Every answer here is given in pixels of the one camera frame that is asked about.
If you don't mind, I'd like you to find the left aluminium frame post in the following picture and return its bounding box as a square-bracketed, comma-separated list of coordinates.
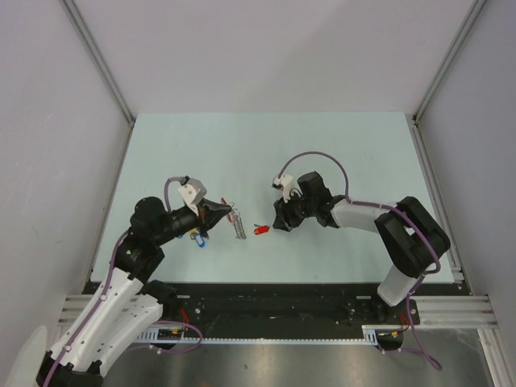
[60, 0, 135, 126]

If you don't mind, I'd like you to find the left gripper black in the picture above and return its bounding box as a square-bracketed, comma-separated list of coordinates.
[153, 197, 231, 246]

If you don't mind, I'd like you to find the aluminium front rail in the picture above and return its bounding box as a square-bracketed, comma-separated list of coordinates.
[58, 294, 92, 326]

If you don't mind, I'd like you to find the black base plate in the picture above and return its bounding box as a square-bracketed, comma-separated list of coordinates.
[164, 282, 421, 338]

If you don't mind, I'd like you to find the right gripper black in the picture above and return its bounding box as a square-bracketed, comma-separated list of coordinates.
[273, 189, 316, 232]

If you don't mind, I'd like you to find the aluminium frame post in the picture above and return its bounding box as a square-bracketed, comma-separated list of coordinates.
[60, 0, 135, 126]
[412, 0, 489, 122]

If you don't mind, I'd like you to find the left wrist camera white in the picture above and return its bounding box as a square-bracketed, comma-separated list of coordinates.
[177, 176, 207, 215]

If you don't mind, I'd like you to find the blue tag key front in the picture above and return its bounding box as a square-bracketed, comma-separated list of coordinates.
[190, 233, 206, 248]

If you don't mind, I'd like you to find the right aluminium frame post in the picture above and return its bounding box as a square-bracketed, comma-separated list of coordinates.
[412, 0, 489, 122]

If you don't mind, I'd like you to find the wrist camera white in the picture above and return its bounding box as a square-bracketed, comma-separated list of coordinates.
[273, 173, 298, 203]
[177, 176, 207, 215]

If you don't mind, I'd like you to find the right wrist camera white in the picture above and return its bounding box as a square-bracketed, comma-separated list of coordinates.
[273, 173, 298, 203]

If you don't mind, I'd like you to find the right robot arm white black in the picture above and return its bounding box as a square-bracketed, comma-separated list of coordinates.
[273, 172, 451, 323]

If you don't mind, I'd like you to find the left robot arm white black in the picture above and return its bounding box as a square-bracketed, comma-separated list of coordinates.
[35, 197, 231, 386]

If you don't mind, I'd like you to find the red tag key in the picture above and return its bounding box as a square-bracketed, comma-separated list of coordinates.
[253, 223, 270, 235]

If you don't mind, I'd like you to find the slotted cable duct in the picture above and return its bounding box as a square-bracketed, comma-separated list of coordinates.
[134, 326, 377, 347]

